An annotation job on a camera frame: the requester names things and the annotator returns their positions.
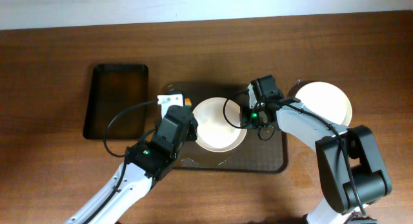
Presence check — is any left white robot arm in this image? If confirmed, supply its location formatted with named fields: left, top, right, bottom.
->
left=66, top=94, right=197, bottom=223

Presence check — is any white plate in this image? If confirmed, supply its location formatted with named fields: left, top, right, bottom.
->
left=292, top=81, right=352, bottom=126
left=193, top=97, right=247, bottom=153

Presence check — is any small dark water tray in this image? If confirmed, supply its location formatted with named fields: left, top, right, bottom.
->
left=83, top=63, right=148, bottom=140

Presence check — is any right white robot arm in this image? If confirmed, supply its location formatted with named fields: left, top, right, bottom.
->
left=240, top=75, right=392, bottom=224

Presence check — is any orange green scrub sponge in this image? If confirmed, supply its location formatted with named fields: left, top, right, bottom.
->
left=185, top=98, right=192, bottom=107

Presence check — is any large brown serving tray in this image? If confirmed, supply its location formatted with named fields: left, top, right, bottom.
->
left=160, top=82, right=288, bottom=174

